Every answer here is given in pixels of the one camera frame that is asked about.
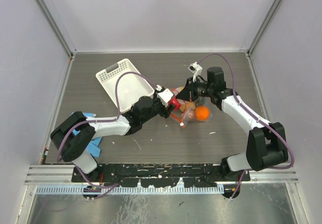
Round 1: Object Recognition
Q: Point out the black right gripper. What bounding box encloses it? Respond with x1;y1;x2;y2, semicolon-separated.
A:
176;77;213;102

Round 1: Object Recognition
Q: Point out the fake red apple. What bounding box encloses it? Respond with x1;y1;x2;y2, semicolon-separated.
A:
170;96;181;110

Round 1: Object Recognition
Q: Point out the clear zip top bag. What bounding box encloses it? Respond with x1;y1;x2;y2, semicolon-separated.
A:
170;87;212;128

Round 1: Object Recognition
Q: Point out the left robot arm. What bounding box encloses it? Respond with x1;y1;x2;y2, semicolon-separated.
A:
50;94;176;182

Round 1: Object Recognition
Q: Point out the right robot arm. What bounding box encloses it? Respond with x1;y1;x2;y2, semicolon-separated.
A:
176;63;289;181

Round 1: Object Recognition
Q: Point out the fake peach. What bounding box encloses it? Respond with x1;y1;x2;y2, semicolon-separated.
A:
182;102;196;121

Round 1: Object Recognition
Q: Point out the fake orange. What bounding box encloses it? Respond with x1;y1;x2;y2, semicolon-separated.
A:
195;105;210;121

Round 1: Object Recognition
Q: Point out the white perforated plastic basket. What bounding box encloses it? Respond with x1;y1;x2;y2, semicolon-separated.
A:
96;58;154;113

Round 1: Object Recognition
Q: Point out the blue patterned cloth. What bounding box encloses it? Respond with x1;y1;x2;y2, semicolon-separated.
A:
82;112;102;158

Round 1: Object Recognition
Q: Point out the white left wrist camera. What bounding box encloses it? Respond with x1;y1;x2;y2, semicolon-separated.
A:
155;85;174;107

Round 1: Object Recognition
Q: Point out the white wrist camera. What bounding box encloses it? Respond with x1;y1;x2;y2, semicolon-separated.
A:
188;62;203;82
155;85;174;107

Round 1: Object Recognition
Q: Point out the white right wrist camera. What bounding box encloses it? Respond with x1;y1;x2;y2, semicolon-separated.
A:
188;62;203;82

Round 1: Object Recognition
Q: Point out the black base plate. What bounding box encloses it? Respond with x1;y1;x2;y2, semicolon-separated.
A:
86;164;251;188

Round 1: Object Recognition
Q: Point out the blue slotted cable duct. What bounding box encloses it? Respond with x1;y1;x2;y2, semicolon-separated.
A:
35;184;224;195

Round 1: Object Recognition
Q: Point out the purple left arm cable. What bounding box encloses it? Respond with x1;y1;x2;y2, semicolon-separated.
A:
56;72;160;200

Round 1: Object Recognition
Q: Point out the aluminium frame rail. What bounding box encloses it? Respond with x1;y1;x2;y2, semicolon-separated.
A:
25;165;74;185

